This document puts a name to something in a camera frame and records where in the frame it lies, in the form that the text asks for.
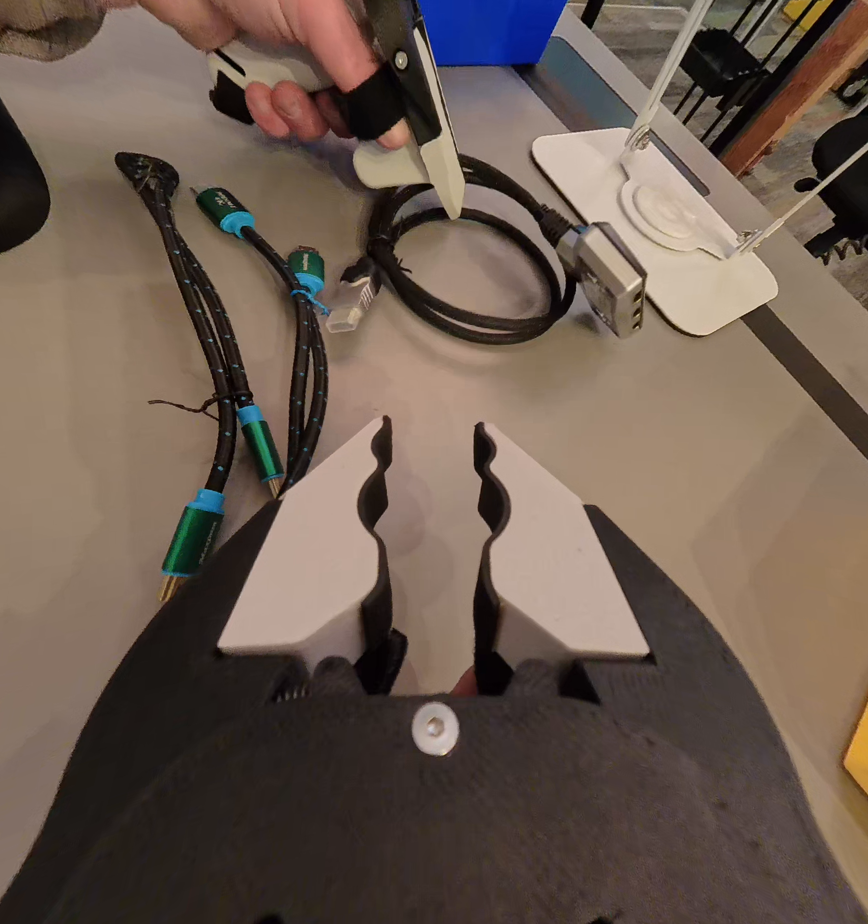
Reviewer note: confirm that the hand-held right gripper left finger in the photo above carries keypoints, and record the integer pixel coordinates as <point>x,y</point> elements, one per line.
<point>311,570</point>

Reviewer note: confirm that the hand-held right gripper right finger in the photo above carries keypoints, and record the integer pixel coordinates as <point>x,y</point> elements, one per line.
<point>557,577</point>

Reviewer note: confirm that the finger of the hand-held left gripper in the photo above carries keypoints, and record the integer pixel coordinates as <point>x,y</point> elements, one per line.
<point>445,173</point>

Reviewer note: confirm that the blue twist tie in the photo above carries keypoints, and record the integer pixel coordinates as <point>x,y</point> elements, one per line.
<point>311,299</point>

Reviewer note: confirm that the person's left forearm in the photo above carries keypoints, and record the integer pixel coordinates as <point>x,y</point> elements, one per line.
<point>44,32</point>

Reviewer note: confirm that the person's left hand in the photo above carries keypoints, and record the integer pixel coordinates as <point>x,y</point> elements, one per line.
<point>289,36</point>

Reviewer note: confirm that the person's right hand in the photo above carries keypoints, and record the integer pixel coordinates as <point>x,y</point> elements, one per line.
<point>466,682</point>

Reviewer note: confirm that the blue plastic bin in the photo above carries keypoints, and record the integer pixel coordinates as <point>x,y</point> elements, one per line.
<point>492,32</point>

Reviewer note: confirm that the black mouse pad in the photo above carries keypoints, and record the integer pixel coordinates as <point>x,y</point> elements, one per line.
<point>1,166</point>

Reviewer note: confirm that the black swivel chair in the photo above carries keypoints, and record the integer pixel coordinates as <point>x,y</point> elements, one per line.
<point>860,173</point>

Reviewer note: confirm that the thin white stand post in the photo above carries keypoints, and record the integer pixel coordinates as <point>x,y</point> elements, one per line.
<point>668,72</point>
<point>816,188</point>

